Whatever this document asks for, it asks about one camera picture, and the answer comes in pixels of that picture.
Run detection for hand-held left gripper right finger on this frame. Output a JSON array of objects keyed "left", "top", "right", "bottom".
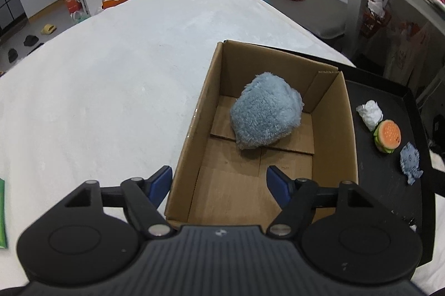
[{"left": 266, "top": 166, "right": 376, "bottom": 237}]

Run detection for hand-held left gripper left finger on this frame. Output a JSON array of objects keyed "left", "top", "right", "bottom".
[{"left": 64, "top": 166, "right": 173, "bottom": 238}]

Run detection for brown cardboard box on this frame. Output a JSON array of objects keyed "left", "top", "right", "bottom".
[{"left": 164, "top": 40, "right": 359, "bottom": 225}]

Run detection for black tray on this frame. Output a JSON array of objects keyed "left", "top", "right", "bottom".
[{"left": 226, "top": 39, "right": 437, "bottom": 265}]

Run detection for white soft bundle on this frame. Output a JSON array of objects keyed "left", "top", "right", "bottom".
[{"left": 355, "top": 100, "right": 384, "bottom": 131}]

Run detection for orange burger plush toy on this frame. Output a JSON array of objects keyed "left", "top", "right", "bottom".
[{"left": 374, "top": 120, "right": 402, "bottom": 154}]

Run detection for small grey-blue plush toy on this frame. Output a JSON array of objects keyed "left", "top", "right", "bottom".
[{"left": 399, "top": 142, "right": 424, "bottom": 186}]

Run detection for large light blue plush toy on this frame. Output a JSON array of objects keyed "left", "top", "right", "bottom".
[{"left": 230, "top": 72, "right": 305, "bottom": 151}]

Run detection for green packet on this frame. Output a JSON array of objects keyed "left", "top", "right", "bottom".
[{"left": 0, "top": 178, "right": 8, "bottom": 250}]

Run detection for white plastic bag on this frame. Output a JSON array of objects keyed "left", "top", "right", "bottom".
[{"left": 384, "top": 21, "right": 430, "bottom": 79}]

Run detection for red plastic basket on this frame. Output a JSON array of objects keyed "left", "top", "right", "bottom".
[{"left": 363, "top": 9, "right": 386, "bottom": 39}]

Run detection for white desk frame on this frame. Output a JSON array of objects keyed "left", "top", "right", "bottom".
[{"left": 346, "top": 0, "right": 445, "bottom": 57}]

